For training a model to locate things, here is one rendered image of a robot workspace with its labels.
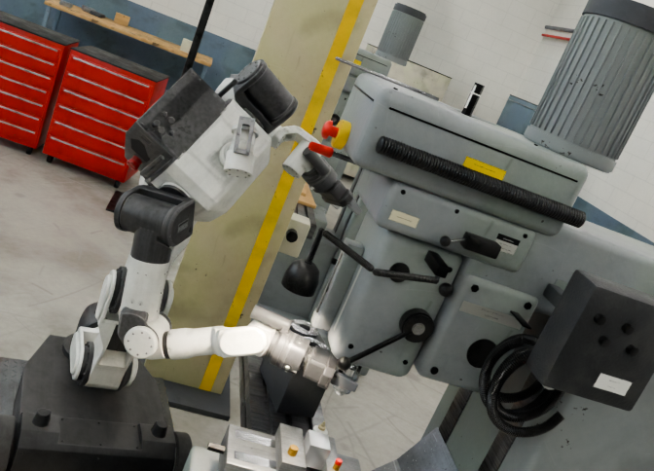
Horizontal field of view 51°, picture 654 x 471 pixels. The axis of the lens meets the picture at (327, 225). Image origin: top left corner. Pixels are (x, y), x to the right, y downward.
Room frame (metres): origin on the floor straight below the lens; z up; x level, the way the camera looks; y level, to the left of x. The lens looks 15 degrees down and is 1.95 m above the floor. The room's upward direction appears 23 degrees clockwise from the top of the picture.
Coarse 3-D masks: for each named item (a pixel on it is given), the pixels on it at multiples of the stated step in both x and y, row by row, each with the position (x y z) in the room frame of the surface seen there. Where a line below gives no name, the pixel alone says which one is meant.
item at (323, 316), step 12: (348, 240) 1.42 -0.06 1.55; (360, 252) 1.41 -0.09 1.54; (336, 264) 1.43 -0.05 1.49; (348, 264) 1.41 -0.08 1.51; (336, 276) 1.40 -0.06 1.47; (348, 276) 1.41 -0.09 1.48; (336, 288) 1.40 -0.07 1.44; (324, 300) 1.41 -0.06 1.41; (336, 300) 1.41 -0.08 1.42; (324, 312) 1.40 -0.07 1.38; (336, 312) 1.41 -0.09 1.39; (312, 324) 1.41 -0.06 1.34; (324, 324) 1.41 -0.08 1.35
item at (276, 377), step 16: (304, 336) 1.84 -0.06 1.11; (320, 336) 1.90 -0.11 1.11; (272, 368) 1.83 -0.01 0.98; (272, 384) 1.79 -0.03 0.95; (288, 384) 1.71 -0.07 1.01; (304, 384) 1.73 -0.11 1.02; (272, 400) 1.76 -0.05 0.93; (288, 400) 1.72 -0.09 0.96; (304, 400) 1.74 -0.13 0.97; (320, 400) 1.76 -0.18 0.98; (304, 416) 1.75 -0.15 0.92
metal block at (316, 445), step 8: (312, 432) 1.46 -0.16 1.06; (304, 440) 1.46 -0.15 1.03; (312, 440) 1.43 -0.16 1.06; (320, 440) 1.44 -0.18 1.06; (328, 440) 1.46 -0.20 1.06; (312, 448) 1.41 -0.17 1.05; (320, 448) 1.41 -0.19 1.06; (328, 448) 1.42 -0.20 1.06; (312, 456) 1.41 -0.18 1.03; (320, 456) 1.42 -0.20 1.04; (312, 464) 1.41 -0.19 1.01; (320, 464) 1.42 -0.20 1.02
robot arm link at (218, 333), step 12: (216, 336) 1.42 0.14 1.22; (228, 336) 1.41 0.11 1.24; (240, 336) 1.41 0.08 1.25; (252, 336) 1.41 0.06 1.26; (264, 336) 1.41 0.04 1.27; (216, 348) 1.42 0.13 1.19; (228, 348) 1.40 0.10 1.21; (240, 348) 1.40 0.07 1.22; (252, 348) 1.41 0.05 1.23; (264, 348) 1.41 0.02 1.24
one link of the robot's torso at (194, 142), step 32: (192, 96) 1.59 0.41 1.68; (160, 128) 1.52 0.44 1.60; (192, 128) 1.56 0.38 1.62; (224, 128) 1.60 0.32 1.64; (128, 160) 1.62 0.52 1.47; (160, 160) 1.45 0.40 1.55; (192, 160) 1.53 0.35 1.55; (256, 160) 1.63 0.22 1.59; (192, 192) 1.52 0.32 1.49; (224, 192) 1.55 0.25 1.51
